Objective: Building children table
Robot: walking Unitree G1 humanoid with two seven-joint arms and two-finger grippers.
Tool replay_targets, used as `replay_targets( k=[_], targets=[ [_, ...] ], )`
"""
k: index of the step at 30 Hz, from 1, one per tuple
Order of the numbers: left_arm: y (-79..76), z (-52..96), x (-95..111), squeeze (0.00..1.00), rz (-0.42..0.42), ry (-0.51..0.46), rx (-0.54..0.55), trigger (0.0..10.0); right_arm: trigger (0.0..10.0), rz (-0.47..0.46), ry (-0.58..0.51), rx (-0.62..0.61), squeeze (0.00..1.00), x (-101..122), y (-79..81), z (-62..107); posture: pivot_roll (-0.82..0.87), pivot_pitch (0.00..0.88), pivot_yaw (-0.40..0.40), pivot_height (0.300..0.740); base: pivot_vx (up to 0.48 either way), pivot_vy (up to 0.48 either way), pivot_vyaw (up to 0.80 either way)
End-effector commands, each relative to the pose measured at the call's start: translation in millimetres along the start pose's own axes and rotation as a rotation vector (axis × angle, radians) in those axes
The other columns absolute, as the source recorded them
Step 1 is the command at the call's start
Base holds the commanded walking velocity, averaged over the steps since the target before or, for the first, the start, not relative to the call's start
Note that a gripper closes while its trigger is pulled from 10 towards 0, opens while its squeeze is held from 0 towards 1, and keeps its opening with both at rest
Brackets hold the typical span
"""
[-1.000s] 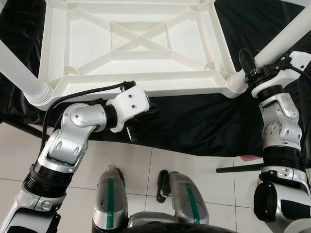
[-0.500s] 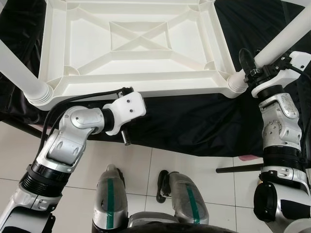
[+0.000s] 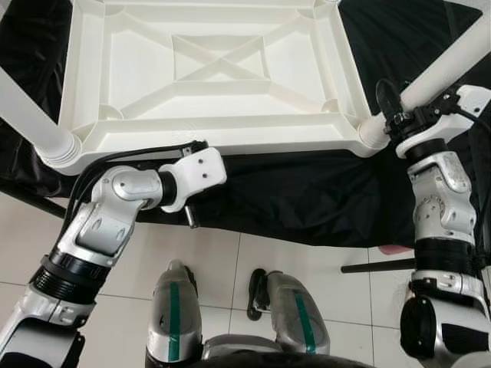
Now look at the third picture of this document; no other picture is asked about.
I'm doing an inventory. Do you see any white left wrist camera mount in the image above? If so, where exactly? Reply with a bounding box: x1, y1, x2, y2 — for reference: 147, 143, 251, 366
157, 147, 229, 214

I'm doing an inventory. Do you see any white plastic table top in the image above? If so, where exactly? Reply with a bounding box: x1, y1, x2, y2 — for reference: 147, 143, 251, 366
35, 0, 394, 176

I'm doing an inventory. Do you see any white plastic table leg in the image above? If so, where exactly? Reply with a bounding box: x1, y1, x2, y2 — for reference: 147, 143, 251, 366
358, 15, 491, 151
0, 65, 81, 169

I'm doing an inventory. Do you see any pink fabric tag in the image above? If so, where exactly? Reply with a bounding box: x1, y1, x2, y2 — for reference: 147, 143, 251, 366
380, 244, 416, 256

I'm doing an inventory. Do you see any silver left robot leg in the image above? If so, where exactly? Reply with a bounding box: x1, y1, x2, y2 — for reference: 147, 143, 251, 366
146, 261, 202, 363

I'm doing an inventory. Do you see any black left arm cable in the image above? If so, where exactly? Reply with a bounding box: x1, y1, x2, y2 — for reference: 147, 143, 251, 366
64, 139, 210, 232

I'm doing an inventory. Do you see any black metal table leg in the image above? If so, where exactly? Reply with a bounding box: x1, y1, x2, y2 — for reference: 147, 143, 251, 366
0, 182, 67, 220
341, 258, 420, 275

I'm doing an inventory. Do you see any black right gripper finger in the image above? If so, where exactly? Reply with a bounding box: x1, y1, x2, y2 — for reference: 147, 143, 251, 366
374, 79, 407, 140

